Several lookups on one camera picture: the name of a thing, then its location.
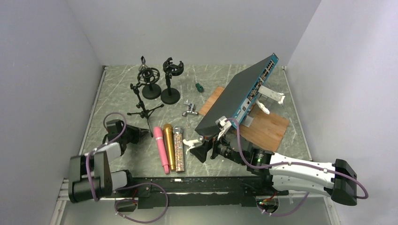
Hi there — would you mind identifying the black tripod shock-mount stand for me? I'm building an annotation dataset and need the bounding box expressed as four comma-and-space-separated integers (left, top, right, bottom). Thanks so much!
127, 66, 164, 137

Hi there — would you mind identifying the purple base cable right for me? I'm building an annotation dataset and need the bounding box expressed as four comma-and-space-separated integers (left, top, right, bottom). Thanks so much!
257, 191, 310, 218

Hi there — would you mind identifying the blue network switch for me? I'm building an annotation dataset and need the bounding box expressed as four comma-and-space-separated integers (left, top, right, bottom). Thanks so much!
195, 53, 278, 136

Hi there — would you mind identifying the black round-base clip stand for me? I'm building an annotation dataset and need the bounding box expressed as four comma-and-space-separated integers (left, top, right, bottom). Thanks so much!
138, 56, 161, 100

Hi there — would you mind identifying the chrome faucet fitting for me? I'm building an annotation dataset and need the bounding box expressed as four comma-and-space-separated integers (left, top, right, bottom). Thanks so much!
182, 100, 198, 117

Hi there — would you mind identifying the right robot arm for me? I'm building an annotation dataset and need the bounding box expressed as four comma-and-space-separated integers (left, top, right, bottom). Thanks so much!
183, 137, 358, 206

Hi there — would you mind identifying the wooden board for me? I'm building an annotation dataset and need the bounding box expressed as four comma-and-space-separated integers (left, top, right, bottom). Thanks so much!
199, 87, 289, 152

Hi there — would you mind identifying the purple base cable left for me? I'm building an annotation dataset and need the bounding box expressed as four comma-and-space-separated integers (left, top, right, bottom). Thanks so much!
114, 182, 169, 224

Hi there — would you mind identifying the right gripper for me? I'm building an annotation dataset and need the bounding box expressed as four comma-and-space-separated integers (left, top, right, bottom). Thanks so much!
190, 129, 246, 165

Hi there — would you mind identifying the rhinestone silver microphone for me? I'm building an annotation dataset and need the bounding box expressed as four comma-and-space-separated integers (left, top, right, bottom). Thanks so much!
173, 126, 185, 173

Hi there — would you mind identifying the black round-base shock-mount stand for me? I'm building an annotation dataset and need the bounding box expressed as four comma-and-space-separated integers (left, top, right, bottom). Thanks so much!
160, 57, 184, 105

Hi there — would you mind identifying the black aluminium front rail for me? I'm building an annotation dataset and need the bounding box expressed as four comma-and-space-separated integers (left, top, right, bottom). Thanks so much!
102, 176, 275, 209

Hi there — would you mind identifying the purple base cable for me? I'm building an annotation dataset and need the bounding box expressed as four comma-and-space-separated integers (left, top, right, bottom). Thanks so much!
114, 182, 169, 224
257, 191, 310, 218

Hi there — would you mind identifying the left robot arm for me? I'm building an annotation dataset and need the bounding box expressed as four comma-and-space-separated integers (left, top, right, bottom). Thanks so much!
68, 120, 150, 203

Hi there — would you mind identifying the pink microphone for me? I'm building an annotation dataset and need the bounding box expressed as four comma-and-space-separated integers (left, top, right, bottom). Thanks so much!
153, 127, 170, 174

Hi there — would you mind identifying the green screwdriver handle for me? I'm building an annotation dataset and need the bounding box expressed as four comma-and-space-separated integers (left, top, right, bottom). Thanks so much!
195, 83, 204, 93

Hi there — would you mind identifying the white metal bracket stand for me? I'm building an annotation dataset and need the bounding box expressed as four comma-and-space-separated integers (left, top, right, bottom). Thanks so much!
241, 86, 286, 127

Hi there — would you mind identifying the gold microphone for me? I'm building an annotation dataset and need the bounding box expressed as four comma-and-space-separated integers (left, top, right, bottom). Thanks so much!
163, 123, 176, 171

